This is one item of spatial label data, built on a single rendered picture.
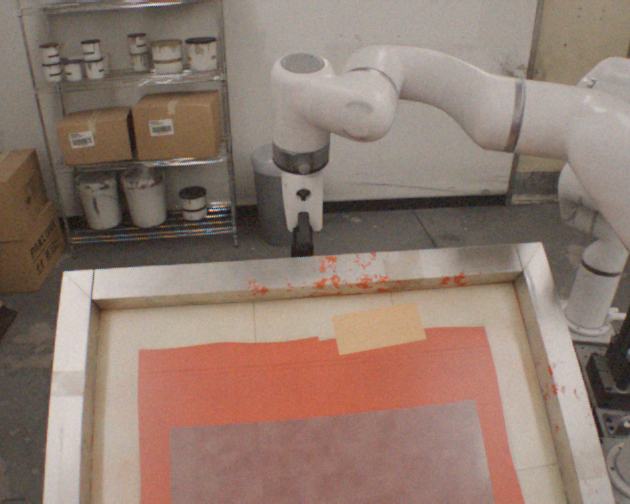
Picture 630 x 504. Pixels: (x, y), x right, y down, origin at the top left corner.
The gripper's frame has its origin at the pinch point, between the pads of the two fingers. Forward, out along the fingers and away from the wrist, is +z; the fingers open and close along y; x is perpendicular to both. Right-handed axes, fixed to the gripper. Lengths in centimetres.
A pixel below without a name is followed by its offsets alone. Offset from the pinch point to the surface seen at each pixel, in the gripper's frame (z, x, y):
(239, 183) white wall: 203, 21, 257
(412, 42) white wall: 102, -109, 288
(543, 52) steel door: 108, -220, 292
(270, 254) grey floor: 214, 0, 190
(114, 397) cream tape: -4.9, 23.1, -27.7
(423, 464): -2.4, -9.9, -37.2
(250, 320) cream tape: -7.0, 7.6, -19.8
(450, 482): -1.8, -12.5, -39.4
